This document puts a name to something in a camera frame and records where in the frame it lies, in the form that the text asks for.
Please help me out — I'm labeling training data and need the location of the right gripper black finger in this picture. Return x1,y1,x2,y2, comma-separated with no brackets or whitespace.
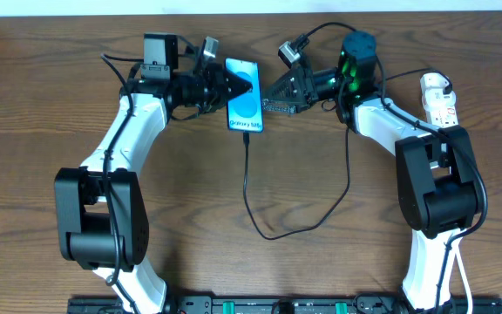
261,99,297,115
261,70,297,101

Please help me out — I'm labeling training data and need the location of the blue galaxy smartphone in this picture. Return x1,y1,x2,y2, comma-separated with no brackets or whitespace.
225,58,263,133

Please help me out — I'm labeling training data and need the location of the black usb charging cable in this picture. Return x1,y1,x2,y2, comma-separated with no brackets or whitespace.
241,68,454,242

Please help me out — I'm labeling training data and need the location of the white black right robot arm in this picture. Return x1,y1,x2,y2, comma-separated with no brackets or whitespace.
262,30,488,313

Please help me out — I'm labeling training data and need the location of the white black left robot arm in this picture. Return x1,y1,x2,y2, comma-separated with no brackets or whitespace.
54,32,252,313

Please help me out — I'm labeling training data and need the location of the white power strip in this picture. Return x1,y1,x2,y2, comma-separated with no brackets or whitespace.
425,106,458,128

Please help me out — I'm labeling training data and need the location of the white usb wall charger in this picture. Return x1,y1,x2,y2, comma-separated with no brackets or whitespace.
420,72,457,111

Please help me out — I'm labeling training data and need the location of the white power strip cord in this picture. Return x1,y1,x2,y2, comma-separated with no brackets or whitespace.
453,250,475,314

